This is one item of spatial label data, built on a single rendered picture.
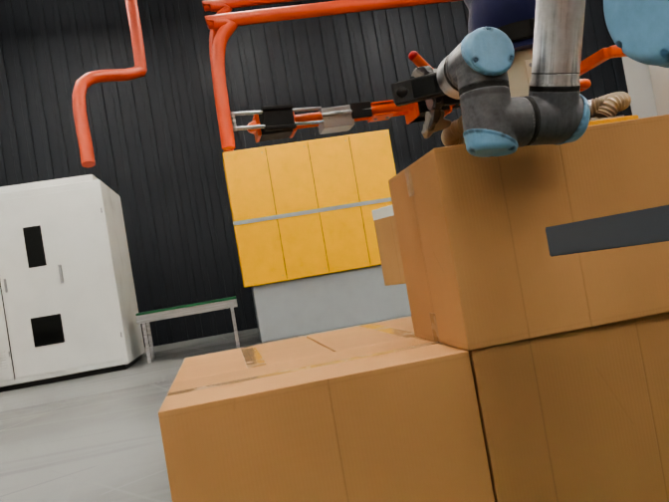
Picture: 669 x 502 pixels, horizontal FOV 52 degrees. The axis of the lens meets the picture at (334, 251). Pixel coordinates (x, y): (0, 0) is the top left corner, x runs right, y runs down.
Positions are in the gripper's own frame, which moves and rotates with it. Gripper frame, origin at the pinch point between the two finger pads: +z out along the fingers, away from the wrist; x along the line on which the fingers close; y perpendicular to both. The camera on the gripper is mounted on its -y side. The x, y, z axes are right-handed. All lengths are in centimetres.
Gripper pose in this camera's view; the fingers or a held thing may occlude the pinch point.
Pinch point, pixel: (416, 106)
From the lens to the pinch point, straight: 158.9
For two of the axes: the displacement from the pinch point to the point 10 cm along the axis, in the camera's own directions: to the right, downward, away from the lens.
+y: 9.7, -1.6, 2.0
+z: -1.9, 0.6, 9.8
